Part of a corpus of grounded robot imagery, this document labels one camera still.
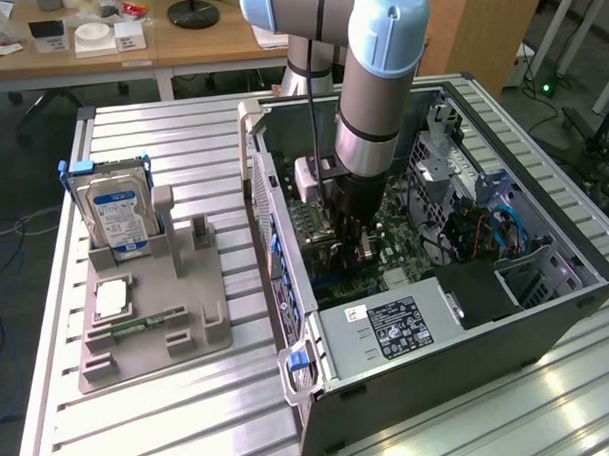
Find black round lamp base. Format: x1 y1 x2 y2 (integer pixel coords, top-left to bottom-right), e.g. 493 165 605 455
166 0 222 31

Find hard disk blue label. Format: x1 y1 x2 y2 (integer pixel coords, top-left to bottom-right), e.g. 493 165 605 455
65 170 155 262

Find blue wire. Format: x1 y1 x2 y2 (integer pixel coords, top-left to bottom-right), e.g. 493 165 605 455
487 203 531 257

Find blue expansion slot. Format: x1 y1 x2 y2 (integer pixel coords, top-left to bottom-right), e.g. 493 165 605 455
308 271 348 289

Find black floor stand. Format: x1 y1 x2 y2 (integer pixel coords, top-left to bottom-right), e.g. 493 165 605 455
560 104 609 180

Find wooden cabinet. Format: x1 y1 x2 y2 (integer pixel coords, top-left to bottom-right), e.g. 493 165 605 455
416 0 554 99

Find grey parts rack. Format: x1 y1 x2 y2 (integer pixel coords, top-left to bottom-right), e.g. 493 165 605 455
71 182 237 396

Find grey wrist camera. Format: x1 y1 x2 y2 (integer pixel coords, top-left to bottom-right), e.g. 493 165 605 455
292 155 343 206

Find blue floor cable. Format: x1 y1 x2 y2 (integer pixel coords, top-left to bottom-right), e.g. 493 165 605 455
0 217 35 430

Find black camera cable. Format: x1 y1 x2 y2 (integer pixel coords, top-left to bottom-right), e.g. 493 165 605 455
303 34 335 224

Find black chair base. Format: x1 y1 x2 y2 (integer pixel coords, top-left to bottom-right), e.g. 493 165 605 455
7 84 90 145

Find grey power supply unit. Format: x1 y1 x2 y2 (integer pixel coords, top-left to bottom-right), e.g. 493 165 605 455
305 276 466 385

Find green motherboard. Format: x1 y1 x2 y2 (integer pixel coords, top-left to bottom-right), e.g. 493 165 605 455
280 155 438 311

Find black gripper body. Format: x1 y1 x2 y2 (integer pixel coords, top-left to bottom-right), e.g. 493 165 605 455
331 172 386 228

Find green RAM stick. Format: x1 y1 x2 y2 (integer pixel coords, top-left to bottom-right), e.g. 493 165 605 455
109 312 170 341

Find red packet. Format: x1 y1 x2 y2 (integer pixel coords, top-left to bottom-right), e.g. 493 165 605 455
119 0 149 21

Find black open PC case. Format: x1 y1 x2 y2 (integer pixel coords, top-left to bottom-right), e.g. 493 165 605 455
238 68 609 456

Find grey case handle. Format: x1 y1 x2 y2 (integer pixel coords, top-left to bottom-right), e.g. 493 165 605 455
276 336 326 407

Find silver CPU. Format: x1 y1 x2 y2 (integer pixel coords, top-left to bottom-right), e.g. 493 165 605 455
94 280 133 320

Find white desk frame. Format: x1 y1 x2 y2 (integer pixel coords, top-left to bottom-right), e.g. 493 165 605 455
524 0 609 117

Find blue disk carrier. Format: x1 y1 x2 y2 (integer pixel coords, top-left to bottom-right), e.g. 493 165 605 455
56 148 158 208

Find white block round dish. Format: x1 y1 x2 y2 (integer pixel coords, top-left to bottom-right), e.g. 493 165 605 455
73 21 118 61

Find perforated metal drive cage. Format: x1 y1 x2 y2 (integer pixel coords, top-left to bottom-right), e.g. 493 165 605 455
399 128 486 221

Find plain white box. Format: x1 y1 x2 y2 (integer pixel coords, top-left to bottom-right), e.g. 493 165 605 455
112 20 146 54

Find white box black top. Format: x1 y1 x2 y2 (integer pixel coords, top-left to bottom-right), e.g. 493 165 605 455
27 19 72 56

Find wooden desk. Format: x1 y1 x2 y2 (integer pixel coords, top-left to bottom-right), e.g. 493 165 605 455
0 0 430 95

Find black plastic shroud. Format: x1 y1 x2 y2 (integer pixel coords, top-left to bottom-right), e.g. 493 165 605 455
432 257 520 334

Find silver chipset heatsink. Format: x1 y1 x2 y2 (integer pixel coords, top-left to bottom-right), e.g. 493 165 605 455
384 269 414 292

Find grey metal disk bay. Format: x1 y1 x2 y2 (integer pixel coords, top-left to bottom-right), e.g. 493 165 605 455
492 241 585 313

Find white paper stack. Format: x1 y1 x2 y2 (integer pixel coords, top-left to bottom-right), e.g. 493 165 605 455
249 22 290 51

